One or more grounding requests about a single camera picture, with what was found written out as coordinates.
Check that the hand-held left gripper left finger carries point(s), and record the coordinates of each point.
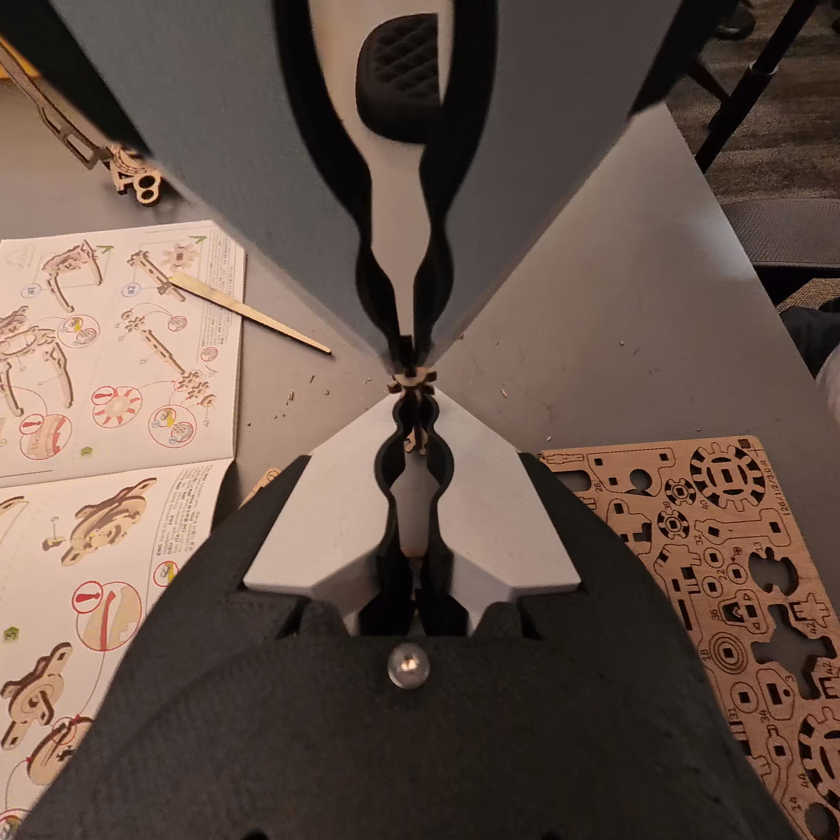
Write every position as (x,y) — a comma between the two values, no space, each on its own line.
(315,525)

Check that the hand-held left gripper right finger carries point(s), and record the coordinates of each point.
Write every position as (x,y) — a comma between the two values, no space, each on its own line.
(505,525)

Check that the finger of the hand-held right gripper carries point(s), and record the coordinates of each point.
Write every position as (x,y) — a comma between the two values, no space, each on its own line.
(197,98)
(558,98)

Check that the thin wooden axle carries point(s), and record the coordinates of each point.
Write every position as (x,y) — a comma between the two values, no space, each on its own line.
(416,439)

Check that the small wooden gear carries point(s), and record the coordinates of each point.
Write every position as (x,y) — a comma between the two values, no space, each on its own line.
(412,380)

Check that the small wooden parts strip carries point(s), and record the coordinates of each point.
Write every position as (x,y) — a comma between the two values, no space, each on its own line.
(266,482)

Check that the wooden model with long arms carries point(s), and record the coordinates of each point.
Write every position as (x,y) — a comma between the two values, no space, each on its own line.
(131,167)

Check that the laser-cut wooden parts sheet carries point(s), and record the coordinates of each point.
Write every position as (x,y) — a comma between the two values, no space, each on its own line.
(610,489)

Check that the black stand leg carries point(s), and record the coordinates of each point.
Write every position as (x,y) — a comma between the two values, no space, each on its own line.
(754,85)

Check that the pointed wooden stick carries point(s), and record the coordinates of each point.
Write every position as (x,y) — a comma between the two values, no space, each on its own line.
(262,321)

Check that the open instruction booklet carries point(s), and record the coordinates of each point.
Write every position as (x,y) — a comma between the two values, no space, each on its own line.
(131,315)

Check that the grey mesh chair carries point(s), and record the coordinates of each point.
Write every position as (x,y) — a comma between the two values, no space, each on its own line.
(787,229)

